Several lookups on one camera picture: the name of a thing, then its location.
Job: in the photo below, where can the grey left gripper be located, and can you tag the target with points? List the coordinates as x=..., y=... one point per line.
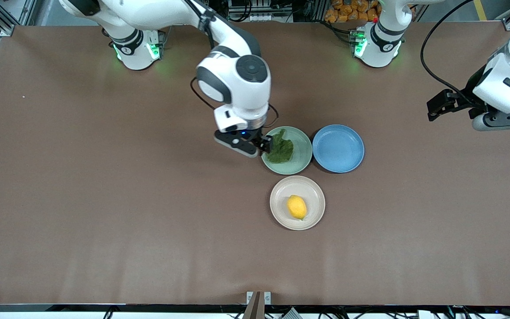
x=471, y=92

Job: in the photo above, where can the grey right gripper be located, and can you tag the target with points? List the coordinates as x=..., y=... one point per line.
x=257, y=138

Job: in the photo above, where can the green lettuce leaf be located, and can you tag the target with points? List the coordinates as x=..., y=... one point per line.
x=281, y=149

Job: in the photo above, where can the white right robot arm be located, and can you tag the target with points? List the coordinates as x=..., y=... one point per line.
x=237, y=88

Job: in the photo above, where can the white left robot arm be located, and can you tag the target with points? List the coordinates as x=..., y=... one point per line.
x=381, y=48

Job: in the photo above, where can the yellow lemon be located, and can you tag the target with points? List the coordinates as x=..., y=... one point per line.
x=297, y=207

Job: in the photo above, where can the pale green plate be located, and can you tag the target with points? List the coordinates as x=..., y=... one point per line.
x=302, y=156

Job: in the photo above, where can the beige plate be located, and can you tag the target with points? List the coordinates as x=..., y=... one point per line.
x=281, y=195

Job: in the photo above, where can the blue plate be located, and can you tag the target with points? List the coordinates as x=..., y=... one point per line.
x=338, y=148

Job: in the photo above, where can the bag of orange items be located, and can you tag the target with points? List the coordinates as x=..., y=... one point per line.
x=352, y=11

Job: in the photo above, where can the camera mount post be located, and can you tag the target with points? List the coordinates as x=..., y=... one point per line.
x=255, y=310

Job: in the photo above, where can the black table edge rail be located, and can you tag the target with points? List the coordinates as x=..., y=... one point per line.
x=104, y=307

